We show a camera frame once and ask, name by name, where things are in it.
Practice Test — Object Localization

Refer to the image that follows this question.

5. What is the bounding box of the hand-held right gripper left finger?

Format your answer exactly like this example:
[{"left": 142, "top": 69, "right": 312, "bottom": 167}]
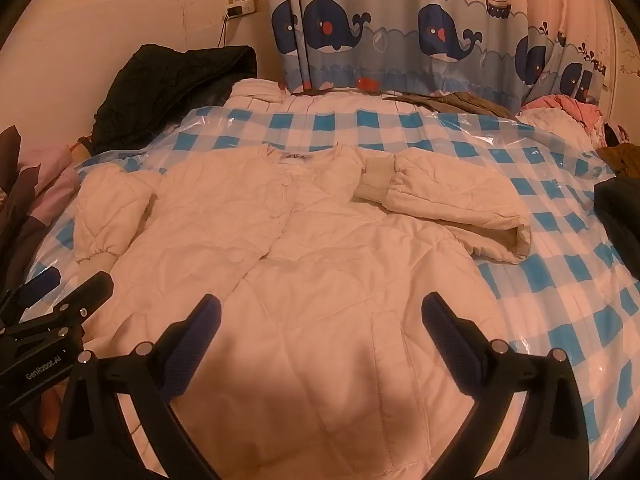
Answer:
[{"left": 54, "top": 294, "right": 222, "bottom": 480}]

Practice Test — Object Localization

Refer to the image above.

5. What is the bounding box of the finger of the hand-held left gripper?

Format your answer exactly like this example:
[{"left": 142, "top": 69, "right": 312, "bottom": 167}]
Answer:
[
  {"left": 0, "top": 287, "right": 31, "bottom": 326},
  {"left": 15, "top": 271, "right": 115, "bottom": 328}
]

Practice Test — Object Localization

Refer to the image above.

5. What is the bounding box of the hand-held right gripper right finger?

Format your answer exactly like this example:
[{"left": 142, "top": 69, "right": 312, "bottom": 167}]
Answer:
[{"left": 421, "top": 294, "right": 591, "bottom": 480}]

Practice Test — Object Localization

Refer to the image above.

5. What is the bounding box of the white quilted jacket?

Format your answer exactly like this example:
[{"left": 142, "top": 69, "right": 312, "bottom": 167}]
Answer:
[{"left": 74, "top": 142, "right": 532, "bottom": 480}]

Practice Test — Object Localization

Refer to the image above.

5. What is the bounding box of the pink clothes pile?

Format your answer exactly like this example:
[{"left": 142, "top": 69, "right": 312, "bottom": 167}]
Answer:
[{"left": 520, "top": 94, "right": 607, "bottom": 137}]

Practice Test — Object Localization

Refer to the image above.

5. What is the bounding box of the blue checkered bed cover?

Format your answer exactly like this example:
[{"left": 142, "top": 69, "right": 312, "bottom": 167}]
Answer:
[{"left": 25, "top": 105, "right": 640, "bottom": 461}]

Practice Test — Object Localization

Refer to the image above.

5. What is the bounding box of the pink and brown blanket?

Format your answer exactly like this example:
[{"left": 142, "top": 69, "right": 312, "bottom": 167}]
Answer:
[{"left": 0, "top": 127, "right": 82, "bottom": 291}]

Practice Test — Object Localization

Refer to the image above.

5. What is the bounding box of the dark cloth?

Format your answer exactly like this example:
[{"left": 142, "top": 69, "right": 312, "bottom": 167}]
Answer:
[{"left": 593, "top": 176, "right": 640, "bottom": 281}]

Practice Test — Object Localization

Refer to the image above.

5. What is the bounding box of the black padded jacket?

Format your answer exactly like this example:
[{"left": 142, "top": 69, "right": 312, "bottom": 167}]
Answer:
[{"left": 91, "top": 44, "right": 258, "bottom": 156}]

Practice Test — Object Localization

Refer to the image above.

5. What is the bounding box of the olive green cloth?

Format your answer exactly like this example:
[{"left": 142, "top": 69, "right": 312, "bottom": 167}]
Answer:
[{"left": 382, "top": 91, "right": 518, "bottom": 121}]

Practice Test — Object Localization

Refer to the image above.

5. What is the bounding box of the brown cloth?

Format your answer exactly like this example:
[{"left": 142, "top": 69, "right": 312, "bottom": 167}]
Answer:
[{"left": 597, "top": 142, "right": 640, "bottom": 181}]

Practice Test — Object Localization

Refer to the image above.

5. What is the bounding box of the white duvet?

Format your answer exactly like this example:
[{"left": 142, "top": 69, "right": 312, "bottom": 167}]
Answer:
[{"left": 227, "top": 77, "right": 436, "bottom": 117}]

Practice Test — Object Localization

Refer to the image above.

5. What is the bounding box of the whale print curtain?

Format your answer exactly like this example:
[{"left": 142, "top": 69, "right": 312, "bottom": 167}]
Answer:
[{"left": 267, "top": 0, "right": 608, "bottom": 98}]

